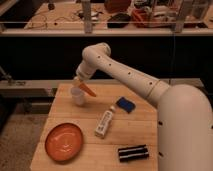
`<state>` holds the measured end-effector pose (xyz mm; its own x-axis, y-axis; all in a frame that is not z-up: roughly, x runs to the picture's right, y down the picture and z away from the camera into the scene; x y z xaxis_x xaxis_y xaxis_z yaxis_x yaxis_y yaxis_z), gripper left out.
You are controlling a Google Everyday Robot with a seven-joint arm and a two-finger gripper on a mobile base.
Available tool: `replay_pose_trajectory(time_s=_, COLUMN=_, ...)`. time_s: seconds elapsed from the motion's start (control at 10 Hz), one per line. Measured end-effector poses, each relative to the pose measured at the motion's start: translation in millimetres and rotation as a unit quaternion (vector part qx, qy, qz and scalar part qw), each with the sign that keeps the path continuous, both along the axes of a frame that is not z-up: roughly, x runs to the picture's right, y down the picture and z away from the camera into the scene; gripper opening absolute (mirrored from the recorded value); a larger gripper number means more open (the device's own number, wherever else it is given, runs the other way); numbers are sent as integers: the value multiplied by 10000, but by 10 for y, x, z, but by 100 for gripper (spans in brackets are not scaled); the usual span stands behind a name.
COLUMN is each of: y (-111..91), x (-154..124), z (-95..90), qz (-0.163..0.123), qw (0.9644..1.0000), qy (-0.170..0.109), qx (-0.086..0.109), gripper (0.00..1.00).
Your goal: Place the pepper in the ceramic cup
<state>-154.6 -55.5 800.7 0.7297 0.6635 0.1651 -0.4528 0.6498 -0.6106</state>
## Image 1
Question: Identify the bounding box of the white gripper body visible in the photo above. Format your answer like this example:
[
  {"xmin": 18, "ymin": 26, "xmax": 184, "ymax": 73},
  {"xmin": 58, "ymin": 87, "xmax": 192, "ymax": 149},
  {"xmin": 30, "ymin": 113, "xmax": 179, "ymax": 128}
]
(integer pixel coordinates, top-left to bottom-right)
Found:
[{"xmin": 76, "ymin": 63, "xmax": 91, "ymax": 81}]

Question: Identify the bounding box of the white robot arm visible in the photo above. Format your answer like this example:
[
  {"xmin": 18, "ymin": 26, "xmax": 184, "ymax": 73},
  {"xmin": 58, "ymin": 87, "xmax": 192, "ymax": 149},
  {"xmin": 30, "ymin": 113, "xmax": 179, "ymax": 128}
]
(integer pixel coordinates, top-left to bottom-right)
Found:
[{"xmin": 76, "ymin": 43, "xmax": 213, "ymax": 171}]

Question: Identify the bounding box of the white ceramic cup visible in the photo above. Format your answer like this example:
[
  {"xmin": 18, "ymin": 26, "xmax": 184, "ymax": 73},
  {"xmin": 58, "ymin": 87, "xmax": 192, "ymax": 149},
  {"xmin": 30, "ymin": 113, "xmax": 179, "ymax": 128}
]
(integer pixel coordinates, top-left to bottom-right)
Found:
[{"xmin": 71, "ymin": 87, "xmax": 85, "ymax": 106}]

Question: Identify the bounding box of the white tube bottle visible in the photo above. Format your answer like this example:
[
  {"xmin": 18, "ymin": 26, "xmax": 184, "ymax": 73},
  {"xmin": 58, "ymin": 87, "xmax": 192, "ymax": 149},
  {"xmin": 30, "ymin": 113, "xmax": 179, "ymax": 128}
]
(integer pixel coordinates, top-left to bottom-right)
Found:
[{"xmin": 95, "ymin": 106, "xmax": 115, "ymax": 138}]

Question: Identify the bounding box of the blue sponge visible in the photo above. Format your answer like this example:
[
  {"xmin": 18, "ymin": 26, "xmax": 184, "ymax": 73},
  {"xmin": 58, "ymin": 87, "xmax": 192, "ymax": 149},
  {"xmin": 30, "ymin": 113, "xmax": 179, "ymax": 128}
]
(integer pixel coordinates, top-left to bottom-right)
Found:
[{"xmin": 116, "ymin": 97, "xmax": 136, "ymax": 113}]

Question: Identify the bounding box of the black tray on shelf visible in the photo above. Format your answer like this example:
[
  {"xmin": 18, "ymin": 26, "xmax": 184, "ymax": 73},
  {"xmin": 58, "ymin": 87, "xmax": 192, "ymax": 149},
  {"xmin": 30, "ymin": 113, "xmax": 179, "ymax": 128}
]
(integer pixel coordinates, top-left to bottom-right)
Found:
[{"xmin": 107, "ymin": 13, "xmax": 131, "ymax": 28}]

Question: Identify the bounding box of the orange plate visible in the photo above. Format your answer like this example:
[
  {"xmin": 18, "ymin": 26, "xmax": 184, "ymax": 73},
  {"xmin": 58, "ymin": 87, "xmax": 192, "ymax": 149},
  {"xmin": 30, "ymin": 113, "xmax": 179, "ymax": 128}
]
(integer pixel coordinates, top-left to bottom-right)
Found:
[{"xmin": 45, "ymin": 123, "xmax": 83, "ymax": 162}]

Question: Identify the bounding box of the black striped box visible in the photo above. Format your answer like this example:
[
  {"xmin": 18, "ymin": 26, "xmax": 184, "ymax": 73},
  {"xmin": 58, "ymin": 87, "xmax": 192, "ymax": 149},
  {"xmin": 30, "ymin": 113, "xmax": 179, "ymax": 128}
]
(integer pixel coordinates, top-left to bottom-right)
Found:
[{"xmin": 118, "ymin": 145, "xmax": 149, "ymax": 162}]

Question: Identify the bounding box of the metal shelf post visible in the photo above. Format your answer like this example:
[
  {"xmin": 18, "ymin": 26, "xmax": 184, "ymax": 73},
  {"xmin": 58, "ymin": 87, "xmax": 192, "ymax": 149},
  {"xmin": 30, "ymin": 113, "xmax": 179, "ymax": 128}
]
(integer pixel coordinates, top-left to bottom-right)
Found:
[{"xmin": 81, "ymin": 0, "xmax": 93, "ymax": 34}]

